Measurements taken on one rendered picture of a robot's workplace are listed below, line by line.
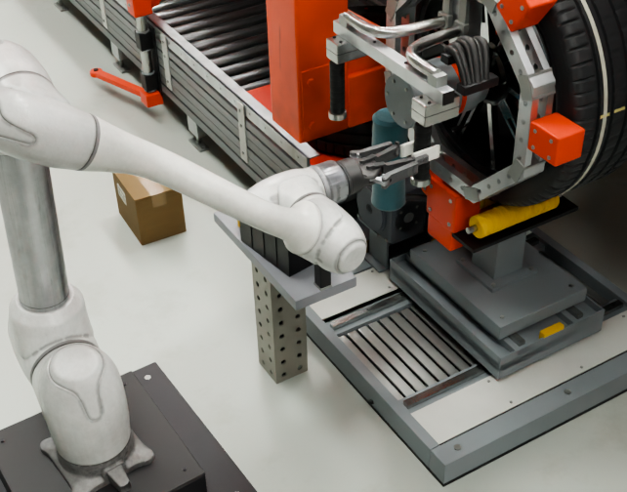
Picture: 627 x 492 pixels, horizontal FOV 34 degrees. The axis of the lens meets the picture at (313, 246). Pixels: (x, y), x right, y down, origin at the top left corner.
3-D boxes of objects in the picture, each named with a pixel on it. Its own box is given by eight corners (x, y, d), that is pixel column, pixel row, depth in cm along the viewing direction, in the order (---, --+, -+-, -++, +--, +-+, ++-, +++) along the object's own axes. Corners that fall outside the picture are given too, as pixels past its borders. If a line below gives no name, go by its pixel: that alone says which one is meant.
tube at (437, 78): (510, 64, 215) (515, 18, 209) (436, 89, 207) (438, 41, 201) (458, 34, 227) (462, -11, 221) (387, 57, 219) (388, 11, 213)
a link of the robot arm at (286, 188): (303, 197, 213) (336, 228, 204) (236, 221, 207) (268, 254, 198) (301, 153, 206) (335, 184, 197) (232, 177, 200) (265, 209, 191)
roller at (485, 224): (565, 208, 258) (568, 189, 255) (474, 246, 247) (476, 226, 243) (551, 197, 262) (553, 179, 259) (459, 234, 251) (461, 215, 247)
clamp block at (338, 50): (369, 56, 237) (370, 34, 234) (337, 65, 234) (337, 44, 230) (357, 47, 241) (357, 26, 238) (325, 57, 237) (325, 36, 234)
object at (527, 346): (600, 333, 280) (606, 306, 274) (497, 383, 265) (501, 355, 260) (485, 241, 314) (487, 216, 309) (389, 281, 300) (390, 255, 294)
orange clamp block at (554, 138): (553, 139, 222) (581, 157, 216) (524, 149, 219) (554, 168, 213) (557, 110, 218) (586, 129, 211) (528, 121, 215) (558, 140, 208)
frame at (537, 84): (537, 228, 236) (567, 8, 203) (516, 238, 233) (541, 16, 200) (402, 129, 273) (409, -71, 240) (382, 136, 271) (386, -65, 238)
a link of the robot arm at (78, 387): (67, 479, 200) (47, 404, 186) (39, 418, 212) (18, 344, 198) (145, 446, 206) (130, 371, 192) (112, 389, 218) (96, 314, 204)
